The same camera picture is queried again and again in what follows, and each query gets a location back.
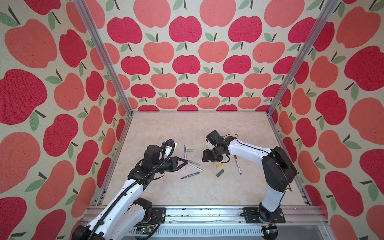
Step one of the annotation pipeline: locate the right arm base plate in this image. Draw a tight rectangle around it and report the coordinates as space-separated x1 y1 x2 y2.
240 207 286 224

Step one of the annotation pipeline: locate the dark green pen cap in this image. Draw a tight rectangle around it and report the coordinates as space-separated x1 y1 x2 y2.
216 169 224 177

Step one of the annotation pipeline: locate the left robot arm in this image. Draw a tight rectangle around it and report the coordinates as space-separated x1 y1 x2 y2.
72 139 189 240

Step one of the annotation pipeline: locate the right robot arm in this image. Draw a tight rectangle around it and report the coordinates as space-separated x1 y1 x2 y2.
202 131 298 223

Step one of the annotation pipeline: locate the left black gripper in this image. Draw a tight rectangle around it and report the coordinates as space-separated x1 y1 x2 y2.
152 156 188 173

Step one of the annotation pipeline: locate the dark green pen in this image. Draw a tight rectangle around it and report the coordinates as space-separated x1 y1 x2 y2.
180 172 201 179

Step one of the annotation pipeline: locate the pink pen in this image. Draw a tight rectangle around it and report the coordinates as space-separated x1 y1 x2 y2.
184 145 188 170

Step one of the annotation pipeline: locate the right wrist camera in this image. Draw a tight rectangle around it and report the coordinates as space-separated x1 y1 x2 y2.
206 130 224 150

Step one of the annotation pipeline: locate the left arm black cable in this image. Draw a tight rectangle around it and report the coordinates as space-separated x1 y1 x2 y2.
86 138 176 240

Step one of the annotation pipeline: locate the aluminium front rail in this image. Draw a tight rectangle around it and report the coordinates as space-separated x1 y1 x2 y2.
81 206 336 240

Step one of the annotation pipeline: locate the aluminium corner post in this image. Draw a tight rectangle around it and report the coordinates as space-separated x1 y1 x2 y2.
74 0 134 117
267 0 341 117

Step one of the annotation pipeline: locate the right aluminium corner post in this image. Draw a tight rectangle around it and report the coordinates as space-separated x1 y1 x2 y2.
267 0 341 117

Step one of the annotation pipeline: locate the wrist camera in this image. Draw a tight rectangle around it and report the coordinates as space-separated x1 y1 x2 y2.
162 142 177 152
206 130 224 150

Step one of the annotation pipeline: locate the left aluminium corner post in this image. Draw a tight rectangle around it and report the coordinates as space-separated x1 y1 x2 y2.
74 0 134 117

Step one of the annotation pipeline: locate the light green pen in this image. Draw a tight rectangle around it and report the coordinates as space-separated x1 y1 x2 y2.
189 161 201 166

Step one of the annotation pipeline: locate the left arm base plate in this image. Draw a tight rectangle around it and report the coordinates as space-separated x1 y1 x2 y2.
148 207 167 224

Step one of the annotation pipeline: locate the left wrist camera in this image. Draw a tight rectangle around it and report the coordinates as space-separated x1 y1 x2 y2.
162 142 177 152

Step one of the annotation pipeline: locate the white yellow-tipped pen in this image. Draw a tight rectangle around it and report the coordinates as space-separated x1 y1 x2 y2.
188 163 204 172

